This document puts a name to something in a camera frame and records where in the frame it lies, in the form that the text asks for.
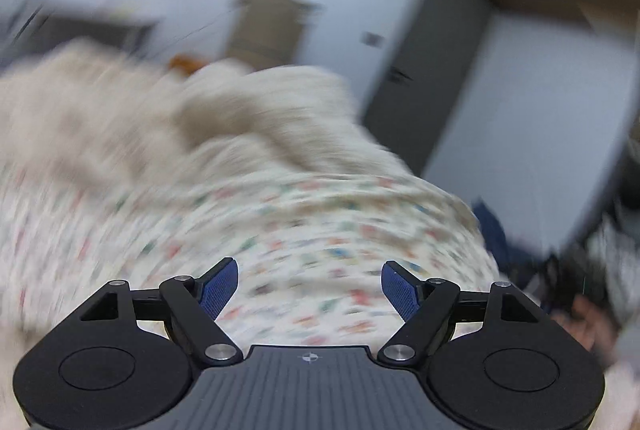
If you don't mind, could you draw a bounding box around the orange object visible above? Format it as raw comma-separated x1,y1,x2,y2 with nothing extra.
169,54,204,76

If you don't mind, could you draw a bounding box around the grey door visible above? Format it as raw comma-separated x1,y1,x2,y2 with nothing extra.
361,0,495,180

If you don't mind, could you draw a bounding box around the brown cardboard box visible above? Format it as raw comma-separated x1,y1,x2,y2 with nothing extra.
226,0,321,72

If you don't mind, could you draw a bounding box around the cream fluffy blanket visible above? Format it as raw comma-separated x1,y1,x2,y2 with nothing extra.
0,38,640,430

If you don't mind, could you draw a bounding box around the dark blue cloth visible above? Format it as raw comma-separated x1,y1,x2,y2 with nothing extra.
470,199,553,273

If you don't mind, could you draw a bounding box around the white colourful printed garment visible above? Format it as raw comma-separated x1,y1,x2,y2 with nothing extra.
0,167,506,353

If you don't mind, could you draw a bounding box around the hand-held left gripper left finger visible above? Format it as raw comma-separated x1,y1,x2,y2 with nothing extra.
50,257,243,366

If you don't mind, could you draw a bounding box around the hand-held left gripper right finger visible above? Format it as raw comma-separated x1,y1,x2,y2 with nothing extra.
377,261,571,366

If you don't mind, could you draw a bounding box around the grey desk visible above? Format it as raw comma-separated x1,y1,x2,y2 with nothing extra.
0,8,158,58

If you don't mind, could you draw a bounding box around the person's right hand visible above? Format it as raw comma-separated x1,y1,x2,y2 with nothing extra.
552,297,622,362

